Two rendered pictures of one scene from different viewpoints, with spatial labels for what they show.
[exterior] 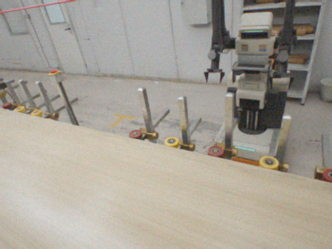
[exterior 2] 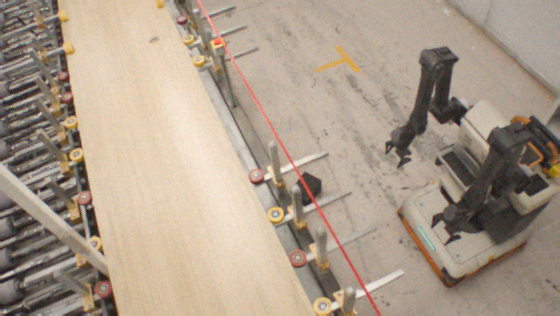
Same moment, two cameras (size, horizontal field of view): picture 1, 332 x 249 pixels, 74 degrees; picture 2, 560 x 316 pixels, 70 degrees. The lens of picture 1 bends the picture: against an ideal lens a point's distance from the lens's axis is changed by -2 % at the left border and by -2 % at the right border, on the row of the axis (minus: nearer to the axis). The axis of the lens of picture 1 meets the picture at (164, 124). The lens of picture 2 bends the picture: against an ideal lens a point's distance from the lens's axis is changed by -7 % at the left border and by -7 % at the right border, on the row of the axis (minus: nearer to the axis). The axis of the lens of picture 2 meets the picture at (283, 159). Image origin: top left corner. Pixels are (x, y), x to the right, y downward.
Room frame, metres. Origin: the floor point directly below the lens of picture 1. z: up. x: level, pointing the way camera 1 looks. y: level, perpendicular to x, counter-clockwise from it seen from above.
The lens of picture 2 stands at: (0.30, -0.69, 2.74)
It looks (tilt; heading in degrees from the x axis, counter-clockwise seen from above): 55 degrees down; 39
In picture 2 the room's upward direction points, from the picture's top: 8 degrees counter-clockwise
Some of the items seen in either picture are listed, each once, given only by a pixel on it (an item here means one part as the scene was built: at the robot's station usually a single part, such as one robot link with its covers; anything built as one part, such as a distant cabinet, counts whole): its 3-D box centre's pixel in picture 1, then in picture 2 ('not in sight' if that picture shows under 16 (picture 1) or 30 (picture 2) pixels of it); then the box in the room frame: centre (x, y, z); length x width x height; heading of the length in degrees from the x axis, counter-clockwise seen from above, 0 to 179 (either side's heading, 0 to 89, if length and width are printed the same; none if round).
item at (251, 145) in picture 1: (250, 135); (464, 221); (1.84, -0.88, 0.16); 0.67 x 0.64 x 0.25; 147
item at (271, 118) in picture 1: (256, 95); (495, 182); (1.92, -0.93, 0.59); 0.55 x 0.34 x 0.83; 57
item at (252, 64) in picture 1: (251, 70); (462, 171); (1.60, -0.72, 0.99); 0.28 x 0.16 x 0.22; 57
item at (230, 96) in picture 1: (229, 135); (321, 252); (0.92, -0.32, 0.94); 0.04 x 0.04 x 0.48; 57
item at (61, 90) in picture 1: (69, 108); (227, 80); (1.60, 0.71, 0.93); 0.05 x 0.05 x 0.45; 57
